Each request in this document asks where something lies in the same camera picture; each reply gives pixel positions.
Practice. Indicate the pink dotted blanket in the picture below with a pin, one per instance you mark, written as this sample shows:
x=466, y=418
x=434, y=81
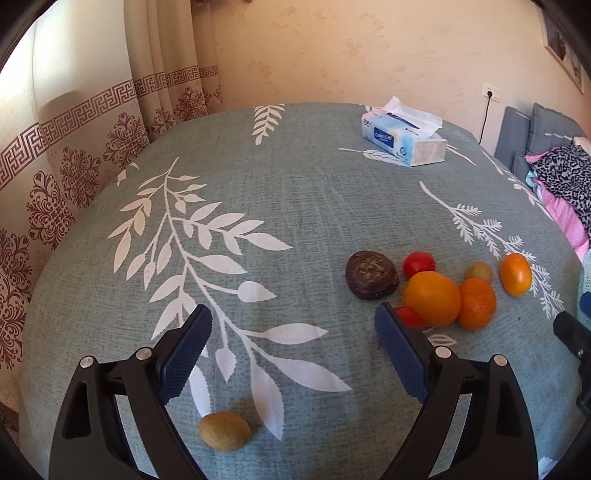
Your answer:
x=565, y=217

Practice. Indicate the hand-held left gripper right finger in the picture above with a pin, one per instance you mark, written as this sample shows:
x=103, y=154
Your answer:
x=404, y=353

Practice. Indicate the olive-brown kiwi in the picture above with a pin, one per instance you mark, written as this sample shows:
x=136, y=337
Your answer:
x=225, y=430

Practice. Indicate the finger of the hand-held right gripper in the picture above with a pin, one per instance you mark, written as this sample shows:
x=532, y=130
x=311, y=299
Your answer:
x=572, y=332
x=586, y=303

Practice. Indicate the grey padded headboard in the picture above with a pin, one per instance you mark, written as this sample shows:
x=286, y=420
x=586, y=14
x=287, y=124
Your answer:
x=511, y=138

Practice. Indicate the red tomato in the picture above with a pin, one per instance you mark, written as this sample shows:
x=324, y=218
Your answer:
x=419, y=264
x=410, y=317

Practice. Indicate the blue white tissue pack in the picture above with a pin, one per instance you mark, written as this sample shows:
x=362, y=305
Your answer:
x=404, y=138

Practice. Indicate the grey cushion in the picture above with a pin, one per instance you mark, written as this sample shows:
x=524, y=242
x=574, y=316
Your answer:
x=549, y=131

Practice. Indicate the deep orange tangerine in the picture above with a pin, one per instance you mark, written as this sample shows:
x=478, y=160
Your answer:
x=478, y=304
x=515, y=274

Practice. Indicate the framed wall picture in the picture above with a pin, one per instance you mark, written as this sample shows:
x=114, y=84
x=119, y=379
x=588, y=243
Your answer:
x=561, y=44

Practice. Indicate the small yellow-green kiwi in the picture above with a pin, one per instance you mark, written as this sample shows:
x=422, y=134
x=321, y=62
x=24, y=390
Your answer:
x=479, y=271

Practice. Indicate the beige patterned curtain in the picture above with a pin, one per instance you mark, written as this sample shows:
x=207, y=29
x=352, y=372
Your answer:
x=92, y=152

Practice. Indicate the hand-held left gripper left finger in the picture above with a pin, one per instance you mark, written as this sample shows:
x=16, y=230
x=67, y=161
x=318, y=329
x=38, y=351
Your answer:
x=184, y=350

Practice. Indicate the large yellow-orange orange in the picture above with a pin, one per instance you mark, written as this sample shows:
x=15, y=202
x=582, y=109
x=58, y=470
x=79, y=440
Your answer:
x=432, y=298

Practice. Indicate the dark purple passion fruit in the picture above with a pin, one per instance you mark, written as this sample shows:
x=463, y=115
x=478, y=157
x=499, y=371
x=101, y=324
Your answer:
x=371, y=275

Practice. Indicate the leopard print cloth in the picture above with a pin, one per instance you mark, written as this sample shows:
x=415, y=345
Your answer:
x=569, y=177

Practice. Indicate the white wall socket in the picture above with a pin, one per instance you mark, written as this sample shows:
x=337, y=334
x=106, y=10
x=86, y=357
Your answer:
x=491, y=92

